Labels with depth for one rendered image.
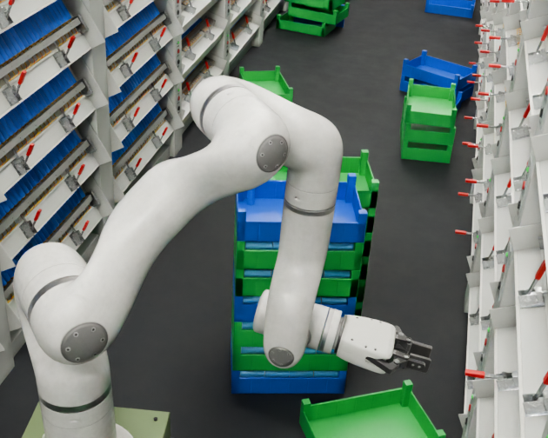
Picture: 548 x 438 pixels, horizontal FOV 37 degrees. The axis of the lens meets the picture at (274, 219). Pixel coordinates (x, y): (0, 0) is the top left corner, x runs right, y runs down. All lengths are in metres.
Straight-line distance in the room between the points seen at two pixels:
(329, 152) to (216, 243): 1.48
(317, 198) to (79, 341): 0.45
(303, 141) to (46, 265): 0.44
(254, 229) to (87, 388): 0.68
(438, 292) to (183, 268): 0.82
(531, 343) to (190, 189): 0.60
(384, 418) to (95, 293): 1.14
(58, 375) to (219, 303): 1.20
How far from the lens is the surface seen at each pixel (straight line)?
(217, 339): 2.36
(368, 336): 1.53
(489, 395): 1.85
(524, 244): 1.62
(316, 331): 1.51
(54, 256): 1.31
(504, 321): 1.73
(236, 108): 1.21
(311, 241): 1.40
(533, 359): 1.36
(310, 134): 1.31
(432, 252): 2.84
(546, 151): 1.53
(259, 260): 1.93
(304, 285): 1.42
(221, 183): 1.21
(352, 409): 2.17
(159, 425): 1.60
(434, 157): 3.44
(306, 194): 1.36
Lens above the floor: 1.51
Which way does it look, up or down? 31 degrees down
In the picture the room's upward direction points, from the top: 4 degrees clockwise
